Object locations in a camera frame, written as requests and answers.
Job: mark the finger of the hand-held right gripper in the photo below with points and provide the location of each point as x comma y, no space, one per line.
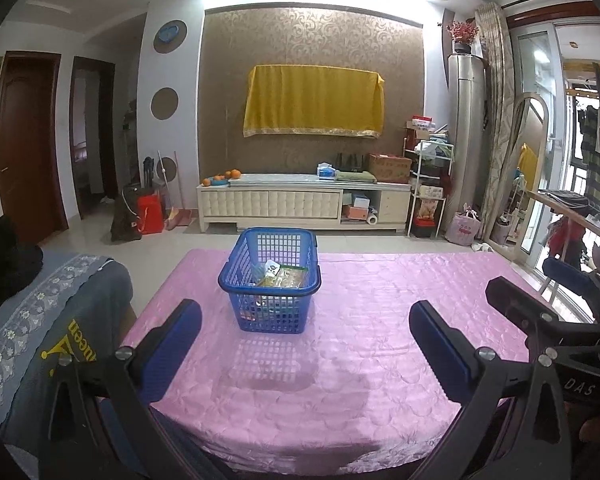
520,300
565,275

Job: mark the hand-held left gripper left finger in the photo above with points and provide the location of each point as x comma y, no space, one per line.
172,347

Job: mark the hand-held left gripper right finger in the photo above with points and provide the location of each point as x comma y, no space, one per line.
440,350

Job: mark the blue plastic basket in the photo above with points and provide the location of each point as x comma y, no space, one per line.
267,291

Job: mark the clear green-edged cracker packet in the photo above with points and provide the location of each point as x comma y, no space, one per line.
286,278

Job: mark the red garment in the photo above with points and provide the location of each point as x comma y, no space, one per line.
567,240

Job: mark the white slippers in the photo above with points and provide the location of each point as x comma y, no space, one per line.
481,247

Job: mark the wooden drying rack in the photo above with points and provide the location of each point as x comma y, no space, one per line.
565,208

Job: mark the grey bin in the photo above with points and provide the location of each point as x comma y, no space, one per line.
502,232

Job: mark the pink bag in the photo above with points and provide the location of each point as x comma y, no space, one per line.
462,230

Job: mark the pink tablecloth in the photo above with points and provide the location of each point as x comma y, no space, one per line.
355,310

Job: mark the arched floor mirror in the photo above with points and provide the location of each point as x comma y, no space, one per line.
527,180

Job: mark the pink broom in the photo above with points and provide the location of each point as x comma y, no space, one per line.
180,220

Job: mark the red bag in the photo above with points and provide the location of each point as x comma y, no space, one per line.
150,215

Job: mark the chair with grey lace cover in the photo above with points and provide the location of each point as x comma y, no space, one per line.
40,310

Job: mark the black bag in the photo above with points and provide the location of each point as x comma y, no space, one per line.
125,215

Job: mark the row of hanging clothes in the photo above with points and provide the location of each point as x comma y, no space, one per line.
597,135

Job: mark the white shelf rack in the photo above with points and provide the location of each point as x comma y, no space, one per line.
414,195

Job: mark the orange-red flat box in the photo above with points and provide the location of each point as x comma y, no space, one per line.
355,212

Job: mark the blue and white small box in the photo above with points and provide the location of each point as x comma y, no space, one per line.
360,202

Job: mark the blue dish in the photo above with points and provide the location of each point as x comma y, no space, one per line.
219,183

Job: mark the standing air conditioner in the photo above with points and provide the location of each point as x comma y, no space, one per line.
467,135

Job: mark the black umbrella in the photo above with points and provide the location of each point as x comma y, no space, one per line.
148,172

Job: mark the patterned curtain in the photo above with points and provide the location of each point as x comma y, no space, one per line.
495,110

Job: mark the cream TV cabinet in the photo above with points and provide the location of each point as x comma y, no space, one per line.
280,202

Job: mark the brown cardboard box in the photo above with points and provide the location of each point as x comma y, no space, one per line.
390,169

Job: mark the black garment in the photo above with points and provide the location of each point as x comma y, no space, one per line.
5,260

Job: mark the green folded cloth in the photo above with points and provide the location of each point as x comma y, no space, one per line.
356,177

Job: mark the red and white box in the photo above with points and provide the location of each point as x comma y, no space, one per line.
423,123

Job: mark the black router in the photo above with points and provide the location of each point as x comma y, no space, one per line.
350,161

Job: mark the blue and white tissue box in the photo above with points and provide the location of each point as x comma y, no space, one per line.
326,171

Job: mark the brown wooden door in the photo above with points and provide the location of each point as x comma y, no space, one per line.
30,150

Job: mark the red flowers in vase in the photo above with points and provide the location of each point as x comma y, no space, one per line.
462,32

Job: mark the yellow cloth cover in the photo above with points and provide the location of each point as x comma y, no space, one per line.
310,100

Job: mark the round brown wall disc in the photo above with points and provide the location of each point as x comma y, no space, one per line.
170,166
180,42
165,103

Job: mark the dark door frame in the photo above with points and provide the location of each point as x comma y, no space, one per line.
111,135

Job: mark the blue wall plate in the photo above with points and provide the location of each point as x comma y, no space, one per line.
165,33

